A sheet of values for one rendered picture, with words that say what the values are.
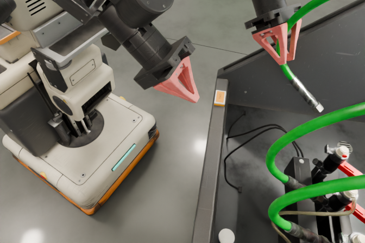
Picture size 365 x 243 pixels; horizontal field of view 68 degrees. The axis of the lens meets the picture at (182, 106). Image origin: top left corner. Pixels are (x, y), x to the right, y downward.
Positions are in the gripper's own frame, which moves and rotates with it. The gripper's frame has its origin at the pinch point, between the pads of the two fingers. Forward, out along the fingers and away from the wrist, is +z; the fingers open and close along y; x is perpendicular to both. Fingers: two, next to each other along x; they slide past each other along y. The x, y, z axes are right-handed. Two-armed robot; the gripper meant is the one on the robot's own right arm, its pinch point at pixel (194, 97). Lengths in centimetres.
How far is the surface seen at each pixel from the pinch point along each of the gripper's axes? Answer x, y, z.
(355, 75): 41, 10, 35
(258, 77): 34.4, -11.3, 21.8
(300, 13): 17.0, 15.3, 1.5
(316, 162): 6.5, 7.2, 28.4
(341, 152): 6.8, 12.8, 26.3
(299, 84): 16.5, 8.1, 15.5
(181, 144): 56, -105, 65
